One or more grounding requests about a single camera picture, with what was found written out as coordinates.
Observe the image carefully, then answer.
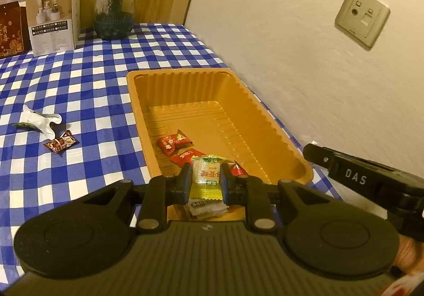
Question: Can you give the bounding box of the clear candy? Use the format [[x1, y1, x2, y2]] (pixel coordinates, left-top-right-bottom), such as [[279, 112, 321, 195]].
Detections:
[[185, 198, 228, 221]]

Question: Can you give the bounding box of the white crumpled wrapper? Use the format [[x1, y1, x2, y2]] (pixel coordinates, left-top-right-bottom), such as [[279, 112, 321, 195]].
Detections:
[[21, 105, 62, 137]]

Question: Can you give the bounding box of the blue white checked tablecloth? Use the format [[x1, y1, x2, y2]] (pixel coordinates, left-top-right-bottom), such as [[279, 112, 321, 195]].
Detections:
[[0, 23, 345, 290]]

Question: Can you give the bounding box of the brown wrapped candy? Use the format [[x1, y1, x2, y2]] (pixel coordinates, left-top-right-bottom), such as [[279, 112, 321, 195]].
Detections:
[[44, 130, 78, 154]]

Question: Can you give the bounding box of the yellow candy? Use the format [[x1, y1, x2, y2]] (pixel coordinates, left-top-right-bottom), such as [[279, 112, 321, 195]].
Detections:
[[188, 183, 223, 201]]

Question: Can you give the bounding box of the red candy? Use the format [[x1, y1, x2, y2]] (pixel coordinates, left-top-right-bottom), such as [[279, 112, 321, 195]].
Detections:
[[157, 130, 193, 155], [232, 160, 248, 178], [170, 148, 206, 167]]

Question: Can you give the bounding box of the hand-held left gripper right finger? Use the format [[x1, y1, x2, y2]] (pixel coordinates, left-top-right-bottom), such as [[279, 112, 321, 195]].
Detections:
[[220, 163, 333, 234]]

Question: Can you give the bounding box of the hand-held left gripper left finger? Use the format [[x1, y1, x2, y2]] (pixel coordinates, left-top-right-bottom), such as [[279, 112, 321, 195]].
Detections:
[[84, 163, 193, 234]]

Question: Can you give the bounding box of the white cardboard box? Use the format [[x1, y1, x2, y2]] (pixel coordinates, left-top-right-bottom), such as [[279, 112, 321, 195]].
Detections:
[[26, 0, 81, 57]]

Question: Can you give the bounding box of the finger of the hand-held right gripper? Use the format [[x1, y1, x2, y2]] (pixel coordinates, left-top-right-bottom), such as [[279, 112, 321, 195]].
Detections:
[[302, 143, 333, 171]]

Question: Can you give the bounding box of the beige wall data socket plate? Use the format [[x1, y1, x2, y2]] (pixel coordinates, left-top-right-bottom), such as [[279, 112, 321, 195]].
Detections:
[[334, 0, 391, 48]]

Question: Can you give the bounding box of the glass jar with green base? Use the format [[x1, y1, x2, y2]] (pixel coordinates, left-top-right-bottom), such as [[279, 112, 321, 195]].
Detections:
[[94, 0, 136, 40]]

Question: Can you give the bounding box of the green white candy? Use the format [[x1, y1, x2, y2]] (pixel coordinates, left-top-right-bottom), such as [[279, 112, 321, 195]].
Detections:
[[191, 156, 225, 188]]

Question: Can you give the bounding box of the orange plastic tray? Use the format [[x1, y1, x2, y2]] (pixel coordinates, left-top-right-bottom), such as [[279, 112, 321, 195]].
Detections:
[[126, 68, 315, 222]]

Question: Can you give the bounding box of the person's right hand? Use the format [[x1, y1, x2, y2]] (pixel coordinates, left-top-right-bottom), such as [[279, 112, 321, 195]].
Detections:
[[392, 236, 424, 278]]

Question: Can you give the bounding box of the red white printed fabric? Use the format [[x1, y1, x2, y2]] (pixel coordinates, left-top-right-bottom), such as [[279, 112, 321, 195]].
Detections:
[[378, 271, 424, 296]]

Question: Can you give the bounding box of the dark red printed box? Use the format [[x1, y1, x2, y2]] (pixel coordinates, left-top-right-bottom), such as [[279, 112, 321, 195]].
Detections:
[[0, 1, 32, 59]]

